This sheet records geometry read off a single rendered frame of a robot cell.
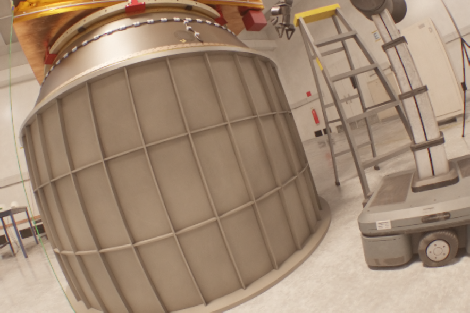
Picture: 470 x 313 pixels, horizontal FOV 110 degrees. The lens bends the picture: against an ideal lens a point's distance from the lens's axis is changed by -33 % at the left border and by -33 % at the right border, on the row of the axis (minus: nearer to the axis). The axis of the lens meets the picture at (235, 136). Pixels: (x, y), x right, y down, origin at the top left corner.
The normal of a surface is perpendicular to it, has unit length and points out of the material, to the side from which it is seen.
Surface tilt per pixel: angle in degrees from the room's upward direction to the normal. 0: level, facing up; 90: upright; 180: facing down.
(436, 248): 90
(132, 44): 62
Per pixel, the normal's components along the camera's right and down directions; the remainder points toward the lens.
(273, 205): 0.60, -0.24
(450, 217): -0.70, 0.19
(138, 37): 0.11, -0.58
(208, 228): 0.35, -0.17
